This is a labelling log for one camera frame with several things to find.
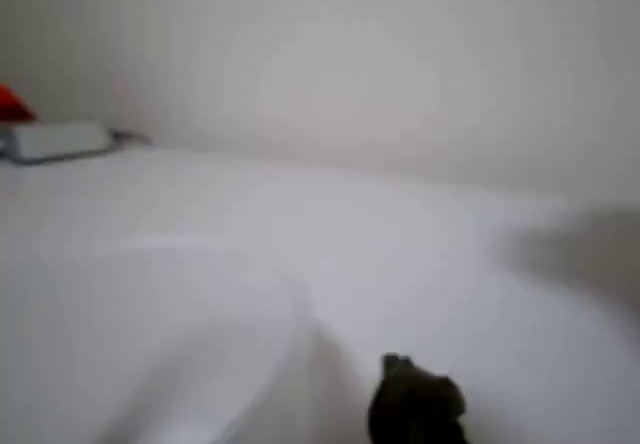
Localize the red object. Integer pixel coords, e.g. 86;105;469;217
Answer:
0;83;39;123

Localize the white flat box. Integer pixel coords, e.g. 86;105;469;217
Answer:
0;121;111;165

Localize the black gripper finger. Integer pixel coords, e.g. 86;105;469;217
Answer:
368;352;469;444

